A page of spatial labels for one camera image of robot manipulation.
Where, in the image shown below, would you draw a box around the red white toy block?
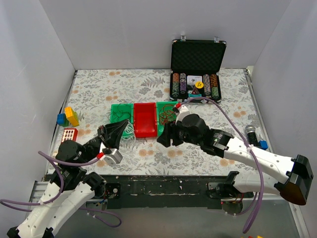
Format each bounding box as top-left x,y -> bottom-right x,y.
61,128 -> 78,143

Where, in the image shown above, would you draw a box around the black wire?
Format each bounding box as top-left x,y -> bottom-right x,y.
109,103 -> 133,124

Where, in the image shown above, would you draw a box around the left green bin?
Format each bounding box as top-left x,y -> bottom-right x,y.
109,103 -> 134,131

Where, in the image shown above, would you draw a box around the aluminium frame rail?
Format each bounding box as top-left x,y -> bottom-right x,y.
29,181 -> 284,202

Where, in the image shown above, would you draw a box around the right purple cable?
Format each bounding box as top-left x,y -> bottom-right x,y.
178,97 -> 264,234

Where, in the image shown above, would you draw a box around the red wire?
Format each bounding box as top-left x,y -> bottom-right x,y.
158,104 -> 176,124

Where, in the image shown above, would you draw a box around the red bin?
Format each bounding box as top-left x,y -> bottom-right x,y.
133,103 -> 158,138

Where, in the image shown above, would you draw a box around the black poker chip case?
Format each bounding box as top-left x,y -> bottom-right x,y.
169,36 -> 227,103

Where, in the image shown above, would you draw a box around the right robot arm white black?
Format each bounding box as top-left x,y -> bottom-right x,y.
157,114 -> 314,206

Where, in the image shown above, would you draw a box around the right green bin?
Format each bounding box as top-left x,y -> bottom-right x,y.
156,101 -> 177,136

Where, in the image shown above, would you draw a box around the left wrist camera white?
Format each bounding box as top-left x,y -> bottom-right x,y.
97,148 -> 123,167

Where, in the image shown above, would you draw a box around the black microphone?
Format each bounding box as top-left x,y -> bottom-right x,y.
245,124 -> 259,147

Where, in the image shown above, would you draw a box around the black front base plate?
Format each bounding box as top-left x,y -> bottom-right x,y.
76,175 -> 256,210

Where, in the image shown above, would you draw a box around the stacked toy bricks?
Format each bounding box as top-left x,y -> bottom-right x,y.
56,107 -> 79,127

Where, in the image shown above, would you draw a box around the wire bundle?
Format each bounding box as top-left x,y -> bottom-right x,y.
158,104 -> 178,126

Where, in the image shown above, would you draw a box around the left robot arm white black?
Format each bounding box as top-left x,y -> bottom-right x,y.
7,119 -> 129,238

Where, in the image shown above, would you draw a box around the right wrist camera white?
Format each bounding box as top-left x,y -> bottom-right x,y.
173,103 -> 190,123

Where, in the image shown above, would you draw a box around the white wire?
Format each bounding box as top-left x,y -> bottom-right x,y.
121,120 -> 136,144

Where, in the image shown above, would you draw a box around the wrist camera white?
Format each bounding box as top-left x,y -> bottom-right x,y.
97,148 -> 123,167
173,103 -> 190,123

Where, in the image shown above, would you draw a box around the green bin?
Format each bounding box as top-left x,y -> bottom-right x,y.
156,101 -> 177,136
109,103 -> 134,131

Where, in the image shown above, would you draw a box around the blue toy brick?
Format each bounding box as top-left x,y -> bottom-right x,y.
259,140 -> 268,150

